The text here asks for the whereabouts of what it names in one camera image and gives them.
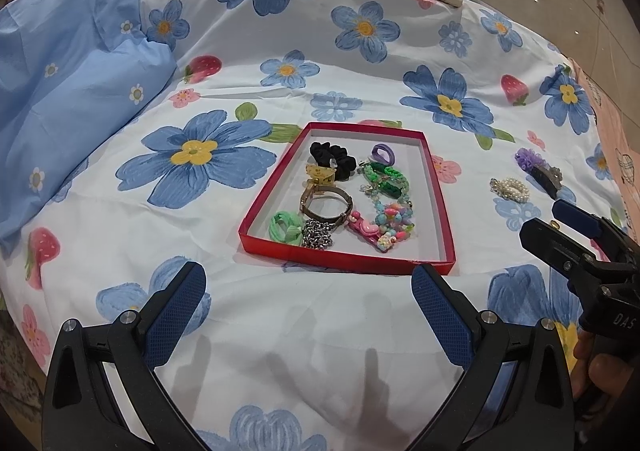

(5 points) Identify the purple hair tie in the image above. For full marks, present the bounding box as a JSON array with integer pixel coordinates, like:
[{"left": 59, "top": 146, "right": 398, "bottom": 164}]
[{"left": 371, "top": 143, "right": 397, "bottom": 166}]

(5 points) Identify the yellow hair claw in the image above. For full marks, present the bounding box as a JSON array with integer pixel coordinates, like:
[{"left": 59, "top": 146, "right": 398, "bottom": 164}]
[{"left": 305, "top": 162, "right": 338, "bottom": 188}]

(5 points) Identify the colourful bead bracelet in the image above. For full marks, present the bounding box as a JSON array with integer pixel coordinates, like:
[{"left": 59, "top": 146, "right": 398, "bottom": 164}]
[{"left": 369, "top": 200, "right": 416, "bottom": 238}]

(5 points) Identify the black scrunchie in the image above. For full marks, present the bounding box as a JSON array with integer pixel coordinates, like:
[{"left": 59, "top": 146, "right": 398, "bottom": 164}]
[{"left": 309, "top": 141, "right": 357, "bottom": 182}]

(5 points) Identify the silver chain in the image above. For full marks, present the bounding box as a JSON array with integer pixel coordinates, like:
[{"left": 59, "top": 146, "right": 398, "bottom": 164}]
[{"left": 300, "top": 218, "right": 337, "bottom": 251}]

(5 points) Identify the brown bangle bracelet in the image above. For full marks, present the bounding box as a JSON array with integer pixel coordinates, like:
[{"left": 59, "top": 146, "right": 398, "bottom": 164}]
[{"left": 299, "top": 183, "right": 355, "bottom": 228}]

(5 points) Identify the red jewelry tray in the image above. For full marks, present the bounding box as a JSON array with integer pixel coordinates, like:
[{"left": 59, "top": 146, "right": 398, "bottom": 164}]
[{"left": 238, "top": 121, "right": 457, "bottom": 277}]

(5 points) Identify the white floral blanket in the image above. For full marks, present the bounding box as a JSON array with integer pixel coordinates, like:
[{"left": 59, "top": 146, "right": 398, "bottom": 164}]
[{"left": 0, "top": 0, "right": 640, "bottom": 451}]

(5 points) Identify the purple tulle glitter hair clip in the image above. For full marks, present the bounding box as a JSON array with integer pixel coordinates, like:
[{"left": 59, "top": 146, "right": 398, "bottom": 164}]
[{"left": 515, "top": 147, "right": 565, "bottom": 200}]

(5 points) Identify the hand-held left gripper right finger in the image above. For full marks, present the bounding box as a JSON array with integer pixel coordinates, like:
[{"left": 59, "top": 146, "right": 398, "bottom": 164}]
[{"left": 410, "top": 263, "right": 589, "bottom": 451}]

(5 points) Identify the green hair tie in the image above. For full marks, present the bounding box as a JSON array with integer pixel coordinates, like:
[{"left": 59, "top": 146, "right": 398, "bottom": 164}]
[{"left": 268, "top": 210, "right": 306, "bottom": 247}]

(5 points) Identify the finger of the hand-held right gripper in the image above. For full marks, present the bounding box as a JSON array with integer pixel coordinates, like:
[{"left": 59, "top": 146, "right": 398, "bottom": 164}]
[
  {"left": 519, "top": 218, "right": 612, "bottom": 283},
  {"left": 552, "top": 199, "right": 640, "bottom": 263}
]

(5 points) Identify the pearl hair clip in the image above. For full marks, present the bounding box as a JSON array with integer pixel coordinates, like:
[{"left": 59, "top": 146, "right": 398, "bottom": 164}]
[{"left": 489, "top": 176, "right": 532, "bottom": 204}]

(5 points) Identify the green bead bracelet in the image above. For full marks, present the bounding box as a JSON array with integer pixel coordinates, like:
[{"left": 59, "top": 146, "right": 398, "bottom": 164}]
[{"left": 357, "top": 158, "right": 414, "bottom": 204}]

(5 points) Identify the pink printed cloth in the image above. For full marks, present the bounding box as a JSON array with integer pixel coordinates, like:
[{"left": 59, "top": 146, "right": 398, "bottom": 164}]
[{"left": 567, "top": 58, "right": 640, "bottom": 214}]

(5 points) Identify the person's right hand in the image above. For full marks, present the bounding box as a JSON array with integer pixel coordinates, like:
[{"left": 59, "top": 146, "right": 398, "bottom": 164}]
[{"left": 572, "top": 332, "right": 640, "bottom": 401}]

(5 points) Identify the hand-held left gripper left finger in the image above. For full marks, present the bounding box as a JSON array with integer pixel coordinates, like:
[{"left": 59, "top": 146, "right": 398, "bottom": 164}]
[{"left": 42, "top": 261, "right": 212, "bottom": 451}]

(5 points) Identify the pink charm hair clip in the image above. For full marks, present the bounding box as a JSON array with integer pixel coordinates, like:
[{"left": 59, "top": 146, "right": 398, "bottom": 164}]
[{"left": 347, "top": 210, "right": 403, "bottom": 254}]

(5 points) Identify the light blue floral quilt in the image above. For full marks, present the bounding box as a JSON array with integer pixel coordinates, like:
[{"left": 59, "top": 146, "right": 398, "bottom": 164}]
[{"left": 0, "top": 0, "right": 179, "bottom": 254}]

